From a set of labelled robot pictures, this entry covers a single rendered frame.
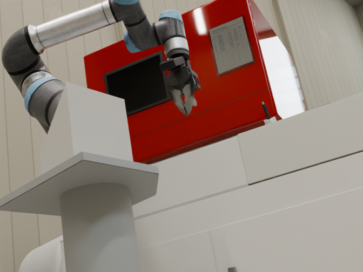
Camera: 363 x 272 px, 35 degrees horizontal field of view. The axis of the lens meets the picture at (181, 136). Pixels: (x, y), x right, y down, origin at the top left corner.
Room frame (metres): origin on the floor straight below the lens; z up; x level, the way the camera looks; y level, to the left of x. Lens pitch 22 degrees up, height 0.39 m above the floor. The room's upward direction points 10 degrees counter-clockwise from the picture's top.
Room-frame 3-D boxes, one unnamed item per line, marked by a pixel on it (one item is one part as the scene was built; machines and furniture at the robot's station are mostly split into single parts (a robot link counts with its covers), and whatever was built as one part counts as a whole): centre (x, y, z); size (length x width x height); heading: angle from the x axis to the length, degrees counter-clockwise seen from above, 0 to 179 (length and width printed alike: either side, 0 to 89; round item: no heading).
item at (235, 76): (2.48, -0.13, 1.52); 0.81 x 0.75 x 0.60; 68
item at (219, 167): (1.60, 0.09, 0.89); 0.55 x 0.09 x 0.14; 68
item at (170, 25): (1.57, -0.03, 1.41); 0.09 x 0.08 x 0.11; 78
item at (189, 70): (1.57, -0.04, 1.25); 0.09 x 0.08 x 0.12; 158
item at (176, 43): (1.57, -0.03, 1.33); 0.08 x 0.08 x 0.05
